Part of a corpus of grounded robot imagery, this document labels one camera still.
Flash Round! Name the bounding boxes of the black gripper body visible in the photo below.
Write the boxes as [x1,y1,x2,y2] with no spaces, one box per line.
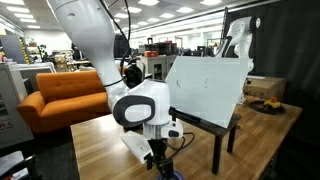
[147,139,174,174]

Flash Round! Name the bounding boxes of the white whiteboard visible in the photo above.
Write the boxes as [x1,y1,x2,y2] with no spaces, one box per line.
[165,56,249,128]

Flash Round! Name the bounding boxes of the white machine cabinet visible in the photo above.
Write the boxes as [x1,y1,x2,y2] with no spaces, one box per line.
[0,62,33,148]

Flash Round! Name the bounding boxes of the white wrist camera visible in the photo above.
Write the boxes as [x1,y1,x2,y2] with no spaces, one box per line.
[121,131,153,164]

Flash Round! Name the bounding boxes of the cardboard box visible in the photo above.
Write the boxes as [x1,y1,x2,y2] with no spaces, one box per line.
[243,76,287,101]

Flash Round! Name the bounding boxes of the small black stand table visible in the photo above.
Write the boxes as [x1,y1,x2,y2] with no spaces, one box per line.
[169,107,241,175]

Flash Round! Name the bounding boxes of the orange sofa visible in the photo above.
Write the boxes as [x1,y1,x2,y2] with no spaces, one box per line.
[17,70,111,134]

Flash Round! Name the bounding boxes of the grey metal cabinet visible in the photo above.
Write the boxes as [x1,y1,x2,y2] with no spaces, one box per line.
[141,56,176,81]

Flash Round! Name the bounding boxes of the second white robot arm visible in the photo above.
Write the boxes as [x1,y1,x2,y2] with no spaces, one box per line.
[215,16,261,72]

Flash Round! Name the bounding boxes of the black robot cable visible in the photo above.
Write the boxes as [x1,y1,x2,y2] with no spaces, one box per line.
[99,0,133,88]

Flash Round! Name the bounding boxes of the blue tape roll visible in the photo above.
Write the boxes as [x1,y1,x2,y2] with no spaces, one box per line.
[157,170,185,180]

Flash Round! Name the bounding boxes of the black coffee machine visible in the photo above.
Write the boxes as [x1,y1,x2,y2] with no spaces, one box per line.
[124,63,144,89]

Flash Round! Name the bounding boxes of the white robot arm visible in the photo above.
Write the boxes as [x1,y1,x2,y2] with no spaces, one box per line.
[47,0,179,180]

